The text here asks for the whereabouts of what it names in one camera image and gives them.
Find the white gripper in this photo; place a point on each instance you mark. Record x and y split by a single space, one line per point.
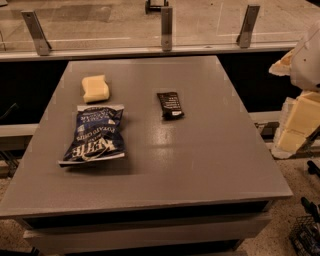
309 63

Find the blue kettle chip bag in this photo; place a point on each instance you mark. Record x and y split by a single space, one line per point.
97 135

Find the black rxbar chocolate bar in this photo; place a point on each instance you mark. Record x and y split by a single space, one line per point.
170 105

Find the black wheeled cart base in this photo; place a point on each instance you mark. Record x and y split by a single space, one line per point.
150 7

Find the yellow sponge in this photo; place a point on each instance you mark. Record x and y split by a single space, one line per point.
95 89

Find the right metal glass bracket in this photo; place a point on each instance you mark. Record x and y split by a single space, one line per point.
249 21

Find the metal glass bracket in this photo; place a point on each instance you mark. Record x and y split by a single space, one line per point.
249 21
32 22
166 28

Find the black wire basket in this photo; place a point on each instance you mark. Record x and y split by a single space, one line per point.
305 237

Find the middle metal glass bracket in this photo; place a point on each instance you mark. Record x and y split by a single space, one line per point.
166 28

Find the left metal glass bracket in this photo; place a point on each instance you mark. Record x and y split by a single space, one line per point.
32 22

